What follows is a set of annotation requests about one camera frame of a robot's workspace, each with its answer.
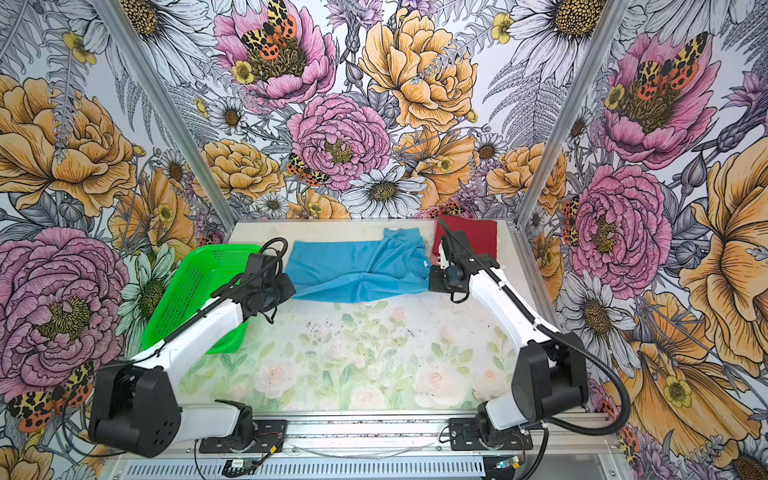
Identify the blue t-shirt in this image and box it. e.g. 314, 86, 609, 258
286, 229, 430, 304

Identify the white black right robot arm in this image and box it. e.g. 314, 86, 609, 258
429, 231, 588, 447

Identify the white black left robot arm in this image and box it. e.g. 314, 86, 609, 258
87, 247, 295, 458

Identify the dark red folded t-shirt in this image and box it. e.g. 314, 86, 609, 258
438, 215, 498, 260

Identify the green plastic basket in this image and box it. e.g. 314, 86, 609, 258
141, 244, 260, 350

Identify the small green circuit board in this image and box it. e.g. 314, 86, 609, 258
221, 459, 247, 478

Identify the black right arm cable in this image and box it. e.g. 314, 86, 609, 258
437, 218, 632, 437

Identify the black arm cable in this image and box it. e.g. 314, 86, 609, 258
437, 218, 632, 437
59, 236, 290, 460

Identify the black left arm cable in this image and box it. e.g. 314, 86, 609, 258
59, 236, 290, 460

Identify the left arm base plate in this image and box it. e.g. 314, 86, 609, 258
198, 419, 288, 455

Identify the aluminium front base frame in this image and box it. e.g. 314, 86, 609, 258
99, 410, 631, 479

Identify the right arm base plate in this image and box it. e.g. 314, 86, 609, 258
448, 417, 533, 451

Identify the aluminium right corner post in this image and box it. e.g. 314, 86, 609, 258
515, 0, 631, 229

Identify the aluminium corner post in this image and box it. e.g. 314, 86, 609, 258
94, 1, 237, 234
515, 0, 631, 229

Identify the aluminium left corner post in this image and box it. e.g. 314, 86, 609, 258
94, 1, 237, 234

